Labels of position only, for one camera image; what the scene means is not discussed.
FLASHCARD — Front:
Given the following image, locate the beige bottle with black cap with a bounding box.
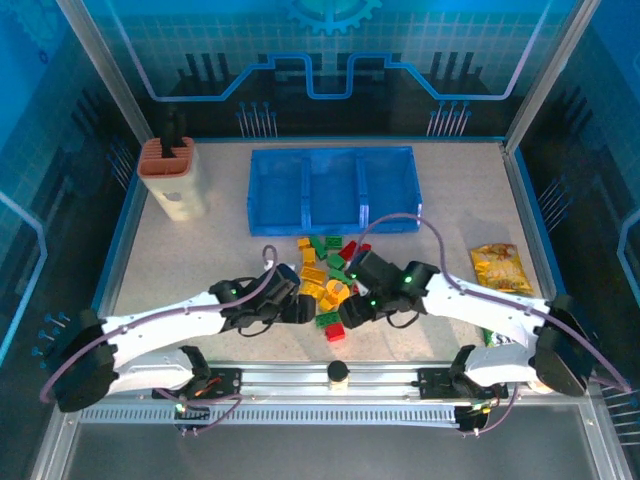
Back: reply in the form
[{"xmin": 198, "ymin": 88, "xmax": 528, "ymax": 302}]
[{"xmin": 326, "ymin": 359, "xmax": 350, "ymax": 392}]

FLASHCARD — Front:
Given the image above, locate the yellow chip bag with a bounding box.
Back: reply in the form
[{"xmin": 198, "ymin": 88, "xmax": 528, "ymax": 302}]
[{"xmin": 469, "ymin": 243, "xmax": 535, "ymax": 295}]

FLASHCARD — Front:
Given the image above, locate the blue three-compartment plastic bin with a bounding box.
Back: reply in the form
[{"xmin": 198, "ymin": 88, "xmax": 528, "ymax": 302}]
[{"xmin": 246, "ymin": 145, "xmax": 424, "ymax": 237}]

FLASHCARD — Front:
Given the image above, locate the beige utensil holder, terracotta top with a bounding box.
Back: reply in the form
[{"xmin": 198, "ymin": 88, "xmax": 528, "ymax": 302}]
[{"xmin": 137, "ymin": 137, "xmax": 209, "ymax": 223}]

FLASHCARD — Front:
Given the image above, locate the black circuit board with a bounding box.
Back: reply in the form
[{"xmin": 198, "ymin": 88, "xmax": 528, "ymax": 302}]
[
  {"xmin": 454, "ymin": 404, "xmax": 494, "ymax": 434},
  {"xmin": 172, "ymin": 402, "xmax": 211, "ymax": 434}
]

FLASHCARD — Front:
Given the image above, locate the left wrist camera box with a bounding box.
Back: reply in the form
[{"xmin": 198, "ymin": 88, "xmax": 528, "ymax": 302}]
[{"xmin": 269, "ymin": 263, "xmax": 301, "ymax": 291}]

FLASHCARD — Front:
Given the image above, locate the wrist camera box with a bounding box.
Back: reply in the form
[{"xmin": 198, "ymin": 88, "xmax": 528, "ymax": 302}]
[
  {"xmin": 269, "ymin": 263, "xmax": 301, "ymax": 291},
  {"xmin": 349, "ymin": 251, "xmax": 401, "ymax": 290}
]

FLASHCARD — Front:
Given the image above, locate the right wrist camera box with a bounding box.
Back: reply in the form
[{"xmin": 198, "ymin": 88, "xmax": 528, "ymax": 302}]
[{"xmin": 349, "ymin": 251, "xmax": 401, "ymax": 290}]

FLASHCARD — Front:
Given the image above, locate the aluminium mounting rail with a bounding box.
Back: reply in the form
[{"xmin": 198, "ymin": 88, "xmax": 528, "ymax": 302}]
[{"xmin": 114, "ymin": 363, "xmax": 536, "ymax": 402}]

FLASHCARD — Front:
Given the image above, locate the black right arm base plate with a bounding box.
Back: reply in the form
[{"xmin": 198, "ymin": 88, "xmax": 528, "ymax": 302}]
[{"xmin": 417, "ymin": 367, "xmax": 501, "ymax": 401}]

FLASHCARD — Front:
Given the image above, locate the white slotted cable duct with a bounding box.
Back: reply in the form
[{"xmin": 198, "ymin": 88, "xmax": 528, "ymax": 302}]
[{"xmin": 79, "ymin": 404, "xmax": 461, "ymax": 429}]

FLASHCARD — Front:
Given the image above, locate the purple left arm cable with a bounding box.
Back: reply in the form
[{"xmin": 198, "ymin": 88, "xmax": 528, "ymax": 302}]
[{"xmin": 39, "ymin": 244, "xmax": 279, "ymax": 436}]

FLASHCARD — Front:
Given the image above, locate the black utensil handle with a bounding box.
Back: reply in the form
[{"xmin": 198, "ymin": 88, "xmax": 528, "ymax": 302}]
[{"xmin": 160, "ymin": 110, "xmax": 187, "ymax": 160}]

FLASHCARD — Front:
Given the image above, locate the aluminium frame post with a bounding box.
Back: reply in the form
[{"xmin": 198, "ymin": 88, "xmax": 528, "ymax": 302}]
[
  {"xmin": 55, "ymin": 0, "xmax": 155, "ymax": 146},
  {"xmin": 503, "ymin": 0, "xmax": 603, "ymax": 147}
]

